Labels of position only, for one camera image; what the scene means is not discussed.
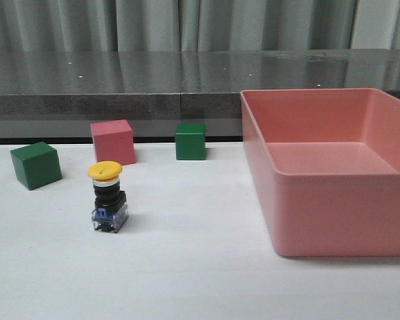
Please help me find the green cube far left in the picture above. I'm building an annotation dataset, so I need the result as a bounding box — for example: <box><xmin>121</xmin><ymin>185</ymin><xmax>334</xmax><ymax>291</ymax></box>
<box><xmin>10</xmin><ymin>142</ymin><xmax>62</xmax><ymax>190</ymax></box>

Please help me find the pink plastic bin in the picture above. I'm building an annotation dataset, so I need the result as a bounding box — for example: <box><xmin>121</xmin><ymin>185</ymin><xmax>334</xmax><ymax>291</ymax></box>
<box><xmin>241</xmin><ymin>88</ymin><xmax>400</xmax><ymax>257</ymax></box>

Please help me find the green cube near bin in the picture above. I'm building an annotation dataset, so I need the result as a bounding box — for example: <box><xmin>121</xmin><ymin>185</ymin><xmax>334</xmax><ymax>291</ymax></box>
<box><xmin>175</xmin><ymin>123</ymin><xmax>206</xmax><ymax>160</ymax></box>

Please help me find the grey stone ledge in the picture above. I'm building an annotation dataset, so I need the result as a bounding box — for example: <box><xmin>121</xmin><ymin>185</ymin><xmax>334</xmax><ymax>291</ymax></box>
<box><xmin>0</xmin><ymin>49</ymin><xmax>400</xmax><ymax>144</ymax></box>

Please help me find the yellow push button switch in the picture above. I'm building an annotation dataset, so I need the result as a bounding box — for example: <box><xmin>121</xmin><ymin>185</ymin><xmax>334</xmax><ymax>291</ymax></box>
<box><xmin>87</xmin><ymin>161</ymin><xmax>129</xmax><ymax>233</ymax></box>

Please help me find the pink wooden cube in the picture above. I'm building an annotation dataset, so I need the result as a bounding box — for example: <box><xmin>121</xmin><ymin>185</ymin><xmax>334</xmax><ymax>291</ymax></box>
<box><xmin>90</xmin><ymin>119</ymin><xmax>136</xmax><ymax>165</ymax></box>

